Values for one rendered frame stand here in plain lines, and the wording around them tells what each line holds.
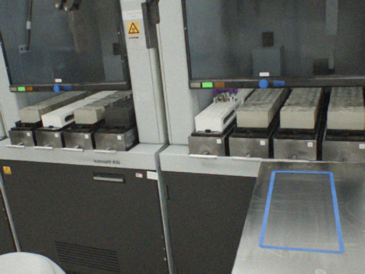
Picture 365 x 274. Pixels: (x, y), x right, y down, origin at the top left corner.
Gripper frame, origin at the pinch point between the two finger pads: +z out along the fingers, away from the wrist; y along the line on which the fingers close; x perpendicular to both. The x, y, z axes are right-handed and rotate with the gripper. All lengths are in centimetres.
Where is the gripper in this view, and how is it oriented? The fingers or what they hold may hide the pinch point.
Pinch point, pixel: (115, 43)
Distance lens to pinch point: 68.4
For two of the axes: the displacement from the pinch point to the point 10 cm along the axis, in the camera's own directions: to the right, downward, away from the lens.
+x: 3.7, -3.2, 8.7
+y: 9.3, 0.3, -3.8
